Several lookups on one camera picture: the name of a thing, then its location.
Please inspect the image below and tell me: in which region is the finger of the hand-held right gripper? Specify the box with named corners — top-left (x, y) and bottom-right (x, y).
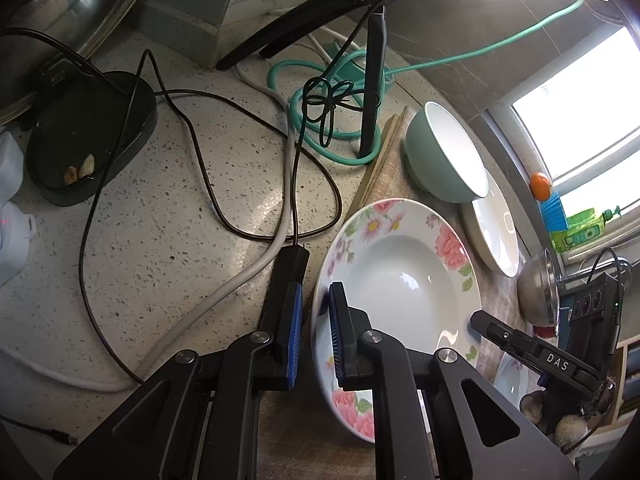
top-left (470, 310), bottom-right (538, 361)

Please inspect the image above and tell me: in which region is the mint green bowl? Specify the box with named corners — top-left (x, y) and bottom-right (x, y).
top-left (404, 101), bottom-right (490, 204)

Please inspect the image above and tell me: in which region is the black oval tray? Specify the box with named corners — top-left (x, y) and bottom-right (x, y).
top-left (25, 71), bottom-right (158, 207)

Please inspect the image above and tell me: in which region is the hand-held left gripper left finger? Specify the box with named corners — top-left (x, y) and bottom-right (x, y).
top-left (52, 284), bottom-right (303, 480)

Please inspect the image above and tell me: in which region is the orange tangerine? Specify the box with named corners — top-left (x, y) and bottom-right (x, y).
top-left (530, 172), bottom-right (552, 202)

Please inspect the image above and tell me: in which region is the thin black cable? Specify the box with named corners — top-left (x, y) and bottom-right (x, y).
top-left (289, 2), bottom-right (386, 251)

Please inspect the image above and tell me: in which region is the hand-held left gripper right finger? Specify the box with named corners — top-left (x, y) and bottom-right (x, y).
top-left (327, 282), bottom-right (581, 480)

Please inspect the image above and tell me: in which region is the plain white plate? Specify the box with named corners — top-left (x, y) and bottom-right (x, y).
top-left (461, 167), bottom-right (521, 278)

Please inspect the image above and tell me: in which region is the red steel bowl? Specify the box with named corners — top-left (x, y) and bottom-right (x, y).
top-left (516, 247), bottom-right (561, 338)

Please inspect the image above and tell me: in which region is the blue fluted cup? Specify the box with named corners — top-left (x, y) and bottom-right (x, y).
top-left (540, 192), bottom-right (568, 233)

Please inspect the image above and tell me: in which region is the white window frame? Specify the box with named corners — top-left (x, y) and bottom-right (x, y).
top-left (487, 25), bottom-right (640, 266)

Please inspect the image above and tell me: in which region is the green cable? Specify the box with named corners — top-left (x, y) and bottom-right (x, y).
top-left (267, 0), bottom-right (586, 166)

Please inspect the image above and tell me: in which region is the green dish soap bottle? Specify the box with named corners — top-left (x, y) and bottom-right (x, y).
top-left (550, 205), bottom-right (623, 253)

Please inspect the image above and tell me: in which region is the wooden shelf unit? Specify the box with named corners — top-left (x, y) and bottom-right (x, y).
top-left (607, 337), bottom-right (640, 426)

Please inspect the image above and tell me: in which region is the black tripod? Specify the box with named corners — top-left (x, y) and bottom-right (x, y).
top-left (216, 0), bottom-right (456, 157)

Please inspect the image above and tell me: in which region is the floral rimmed white plate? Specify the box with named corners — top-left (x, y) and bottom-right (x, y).
top-left (310, 198), bottom-right (483, 443)

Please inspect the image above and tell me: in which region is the black usb cable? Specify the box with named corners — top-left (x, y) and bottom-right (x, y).
top-left (0, 414), bottom-right (79, 446)

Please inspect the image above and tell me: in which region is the pink plaid cloth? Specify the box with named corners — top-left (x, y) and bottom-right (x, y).
top-left (256, 107), bottom-right (566, 480)

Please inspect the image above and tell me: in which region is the thick white cable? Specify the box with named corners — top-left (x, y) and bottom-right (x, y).
top-left (0, 60), bottom-right (301, 393)

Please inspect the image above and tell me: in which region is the long black cable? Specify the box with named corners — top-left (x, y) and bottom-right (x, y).
top-left (0, 27), bottom-right (343, 386)

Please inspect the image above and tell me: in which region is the white patterned bowl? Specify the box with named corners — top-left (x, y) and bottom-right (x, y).
top-left (494, 355), bottom-right (543, 411)

